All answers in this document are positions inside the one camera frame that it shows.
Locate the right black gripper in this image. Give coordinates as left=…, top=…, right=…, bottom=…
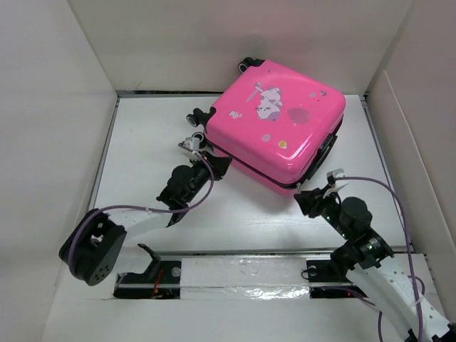
left=292, top=183, right=351, bottom=239

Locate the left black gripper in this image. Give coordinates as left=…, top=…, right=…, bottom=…
left=182, top=151, right=230, bottom=204

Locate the pink kids suitcase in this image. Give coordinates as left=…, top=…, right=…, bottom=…
left=187, top=57, right=346, bottom=195

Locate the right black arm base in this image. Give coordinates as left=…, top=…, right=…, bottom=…
left=301, top=259, right=367, bottom=299

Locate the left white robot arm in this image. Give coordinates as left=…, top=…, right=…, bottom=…
left=58, top=151, right=232, bottom=286

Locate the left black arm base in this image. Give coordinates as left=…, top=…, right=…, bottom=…
left=113, top=260, right=182, bottom=300

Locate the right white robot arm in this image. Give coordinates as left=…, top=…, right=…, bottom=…
left=294, top=188, right=455, bottom=341

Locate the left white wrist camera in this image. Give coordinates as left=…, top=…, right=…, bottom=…
left=178, top=136, right=201, bottom=160

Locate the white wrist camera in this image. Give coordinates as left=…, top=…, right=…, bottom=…
left=178, top=136, right=201, bottom=160
left=323, top=168, right=348, bottom=198

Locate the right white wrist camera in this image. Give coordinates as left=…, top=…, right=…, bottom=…
left=323, top=168, right=348, bottom=198

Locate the aluminium rail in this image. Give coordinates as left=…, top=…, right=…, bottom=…
left=71, top=94, right=414, bottom=290

